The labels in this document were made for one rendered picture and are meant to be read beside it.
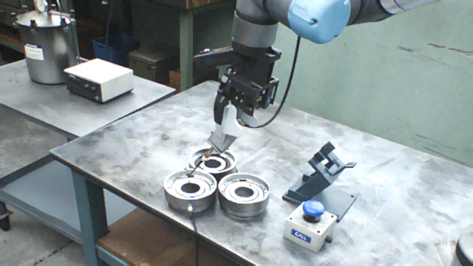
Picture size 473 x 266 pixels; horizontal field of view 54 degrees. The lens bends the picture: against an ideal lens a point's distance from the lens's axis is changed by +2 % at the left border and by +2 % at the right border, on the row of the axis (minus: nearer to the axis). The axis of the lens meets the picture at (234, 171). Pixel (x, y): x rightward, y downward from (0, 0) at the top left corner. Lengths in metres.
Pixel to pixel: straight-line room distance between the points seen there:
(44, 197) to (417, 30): 1.80
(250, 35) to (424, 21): 1.66
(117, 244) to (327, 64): 1.70
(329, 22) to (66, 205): 1.47
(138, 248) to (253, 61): 0.61
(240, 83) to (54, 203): 1.29
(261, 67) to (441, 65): 1.67
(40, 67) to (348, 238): 1.25
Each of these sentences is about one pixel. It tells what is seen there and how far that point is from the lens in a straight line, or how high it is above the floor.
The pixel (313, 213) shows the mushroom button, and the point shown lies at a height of 0.87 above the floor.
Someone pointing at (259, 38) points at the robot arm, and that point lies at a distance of 0.77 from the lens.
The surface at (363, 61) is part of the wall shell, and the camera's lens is 2.49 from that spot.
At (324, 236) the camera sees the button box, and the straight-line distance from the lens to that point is 0.85.
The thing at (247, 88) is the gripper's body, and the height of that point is 1.06.
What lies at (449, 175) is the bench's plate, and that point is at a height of 0.80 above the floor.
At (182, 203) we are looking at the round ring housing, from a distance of 0.88.
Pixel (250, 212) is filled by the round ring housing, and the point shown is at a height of 0.82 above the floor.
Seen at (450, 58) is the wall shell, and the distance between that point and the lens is 2.37.
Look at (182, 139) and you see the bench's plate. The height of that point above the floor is 0.80.
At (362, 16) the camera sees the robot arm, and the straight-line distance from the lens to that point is 0.76.
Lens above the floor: 1.37
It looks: 33 degrees down
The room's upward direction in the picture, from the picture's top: 4 degrees clockwise
